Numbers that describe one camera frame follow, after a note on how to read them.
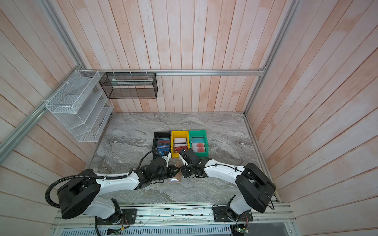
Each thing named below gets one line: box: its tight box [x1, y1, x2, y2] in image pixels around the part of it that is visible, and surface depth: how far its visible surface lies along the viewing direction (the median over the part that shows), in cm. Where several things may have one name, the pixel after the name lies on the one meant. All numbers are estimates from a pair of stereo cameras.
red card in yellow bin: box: [174, 145, 189, 153], surface depth 100 cm
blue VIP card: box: [157, 147, 170, 156], surface depth 98 cm
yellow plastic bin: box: [171, 130, 190, 159], surface depth 101 cm
